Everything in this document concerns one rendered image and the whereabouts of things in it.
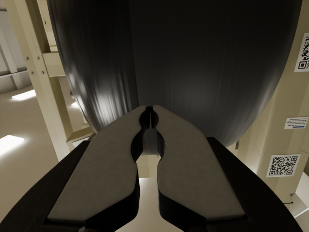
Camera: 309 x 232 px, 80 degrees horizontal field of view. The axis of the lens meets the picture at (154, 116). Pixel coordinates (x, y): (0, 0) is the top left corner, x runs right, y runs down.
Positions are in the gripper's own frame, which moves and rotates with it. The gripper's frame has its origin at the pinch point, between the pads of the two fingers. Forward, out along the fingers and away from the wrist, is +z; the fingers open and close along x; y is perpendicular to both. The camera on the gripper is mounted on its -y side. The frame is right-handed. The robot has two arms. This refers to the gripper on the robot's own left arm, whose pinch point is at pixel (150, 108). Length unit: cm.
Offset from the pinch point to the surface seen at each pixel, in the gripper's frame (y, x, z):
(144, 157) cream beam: 52, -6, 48
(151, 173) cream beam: 61, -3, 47
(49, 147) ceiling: 292, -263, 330
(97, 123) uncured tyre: 8.0, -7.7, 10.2
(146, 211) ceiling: 265, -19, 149
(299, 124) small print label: 20.4, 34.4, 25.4
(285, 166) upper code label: 33, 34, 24
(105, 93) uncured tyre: 2.8, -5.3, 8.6
